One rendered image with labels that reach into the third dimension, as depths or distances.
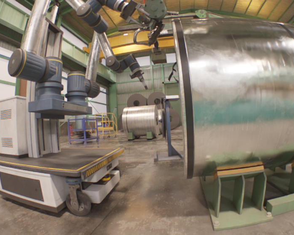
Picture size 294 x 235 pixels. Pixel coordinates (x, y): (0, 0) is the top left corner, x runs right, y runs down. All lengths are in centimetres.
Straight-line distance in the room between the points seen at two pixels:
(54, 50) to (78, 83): 53
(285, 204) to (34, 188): 158
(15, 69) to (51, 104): 36
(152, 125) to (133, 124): 72
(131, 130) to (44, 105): 532
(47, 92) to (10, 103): 50
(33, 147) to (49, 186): 55
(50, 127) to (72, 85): 50
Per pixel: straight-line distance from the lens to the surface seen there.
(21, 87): 461
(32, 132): 158
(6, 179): 150
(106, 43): 177
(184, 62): 73
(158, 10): 117
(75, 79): 172
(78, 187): 117
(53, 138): 180
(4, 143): 177
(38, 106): 130
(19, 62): 118
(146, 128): 618
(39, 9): 145
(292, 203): 118
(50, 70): 133
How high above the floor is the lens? 59
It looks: 2 degrees up
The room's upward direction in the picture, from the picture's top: 3 degrees counter-clockwise
